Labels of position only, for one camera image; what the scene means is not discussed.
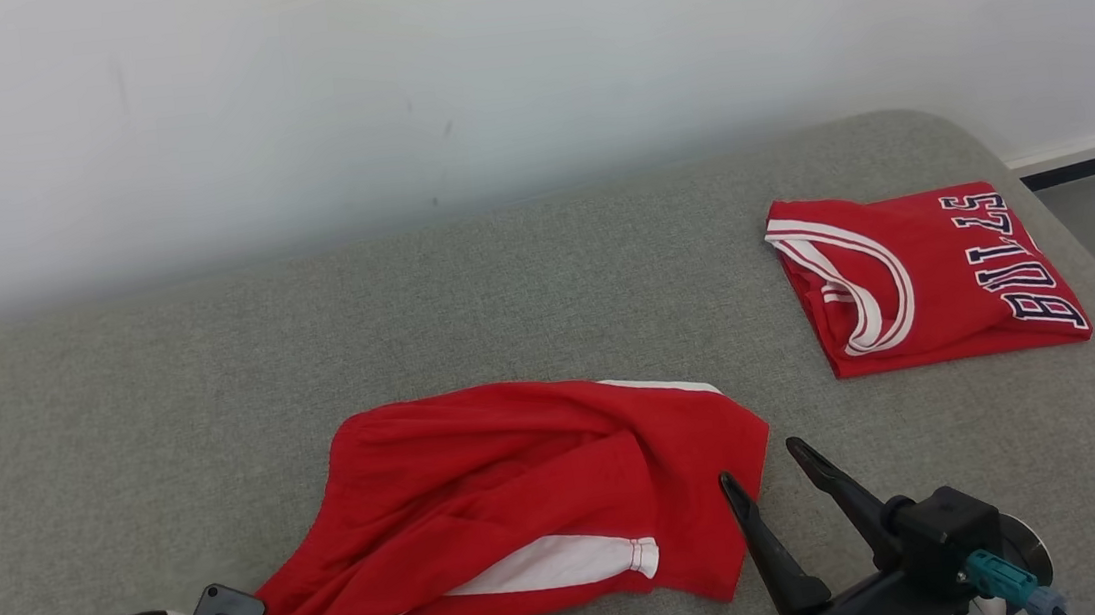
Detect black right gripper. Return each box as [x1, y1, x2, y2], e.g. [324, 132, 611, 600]
[715, 420, 982, 615]

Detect red number 23 basketball jersey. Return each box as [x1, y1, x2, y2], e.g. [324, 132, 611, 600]
[759, 171, 1095, 387]

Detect red shorts with white stripe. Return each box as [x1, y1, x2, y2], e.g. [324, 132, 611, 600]
[234, 356, 790, 615]

